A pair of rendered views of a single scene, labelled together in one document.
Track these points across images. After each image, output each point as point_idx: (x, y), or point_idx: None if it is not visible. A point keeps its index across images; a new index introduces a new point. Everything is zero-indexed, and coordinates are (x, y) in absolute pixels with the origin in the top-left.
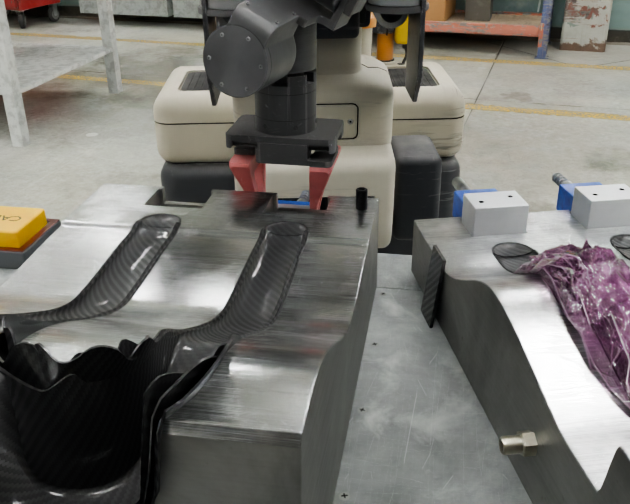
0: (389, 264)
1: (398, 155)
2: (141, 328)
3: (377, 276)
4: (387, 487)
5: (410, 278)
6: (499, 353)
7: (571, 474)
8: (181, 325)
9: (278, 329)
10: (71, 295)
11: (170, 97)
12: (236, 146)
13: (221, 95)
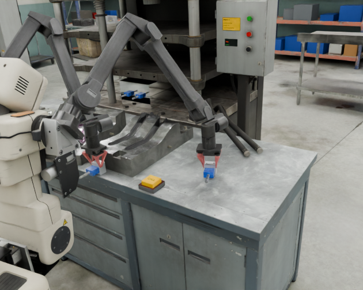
0: (83, 167)
1: None
2: (144, 125)
3: (89, 166)
4: None
5: (84, 164)
6: (104, 134)
7: (113, 127)
8: (139, 130)
9: (128, 131)
10: (148, 141)
11: (38, 274)
12: (102, 151)
13: (15, 267)
